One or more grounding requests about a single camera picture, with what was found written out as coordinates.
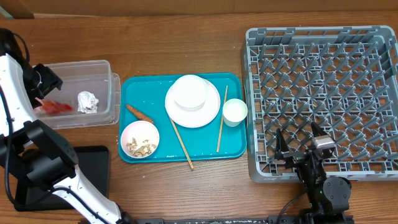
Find teal plastic tray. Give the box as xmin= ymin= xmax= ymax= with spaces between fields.
xmin=119 ymin=75 xmax=247 ymax=164

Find orange carrot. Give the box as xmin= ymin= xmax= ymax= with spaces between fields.
xmin=126 ymin=105 xmax=154 ymax=124

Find foil ball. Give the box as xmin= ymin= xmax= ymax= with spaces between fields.
xmin=77 ymin=91 xmax=99 ymax=114

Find white bowl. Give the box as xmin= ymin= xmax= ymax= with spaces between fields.
xmin=172 ymin=75 xmax=208 ymax=110

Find wooden chopstick left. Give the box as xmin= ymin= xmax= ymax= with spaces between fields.
xmin=169 ymin=117 xmax=194 ymax=170

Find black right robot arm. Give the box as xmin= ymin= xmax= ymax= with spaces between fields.
xmin=274 ymin=122 xmax=354 ymax=223

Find pink bowl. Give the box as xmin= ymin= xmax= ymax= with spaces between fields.
xmin=119 ymin=121 xmax=160 ymax=159

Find wooden chopstick right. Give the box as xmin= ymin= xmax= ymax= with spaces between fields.
xmin=216 ymin=85 xmax=228 ymax=153

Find white plate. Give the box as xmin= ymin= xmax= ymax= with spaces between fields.
xmin=165 ymin=78 xmax=221 ymax=128

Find red snack wrapper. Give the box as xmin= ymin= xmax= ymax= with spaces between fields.
xmin=34 ymin=100 xmax=73 ymax=116

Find white paper cup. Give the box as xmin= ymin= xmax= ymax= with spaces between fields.
xmin=222 ymin=98 xmax=248 ymax=127

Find wooden chopstick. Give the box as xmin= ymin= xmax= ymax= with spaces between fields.
xmin=169 ymin=117 xmax=194 ymax=170
xmin=216 ymin=85 xmax=228 ymax=153

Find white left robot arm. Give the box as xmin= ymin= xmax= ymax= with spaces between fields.
xmin=1 ymin=28 xmax=135 ymax=223

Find black tray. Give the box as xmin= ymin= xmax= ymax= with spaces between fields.
xmin=14 ymin=146 xmax=110 ymax=212

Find clear plastic bin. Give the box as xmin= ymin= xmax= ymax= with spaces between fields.
xmin=35 ymin=60 xmax=121 ymax=129

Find grey dishwasher rack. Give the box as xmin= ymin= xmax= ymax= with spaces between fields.
xmin=242 ymin=26 xmax=397 ymax=183

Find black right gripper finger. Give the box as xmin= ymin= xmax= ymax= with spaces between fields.
xmin=274 ymin=129 xmax=290 ymax=160
xmin=311 ymin=121 xmax=328 ymax=137

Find rice and peanut scraps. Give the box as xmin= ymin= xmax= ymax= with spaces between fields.
xmin=126 ymin=136 xmax=159 ymax=158

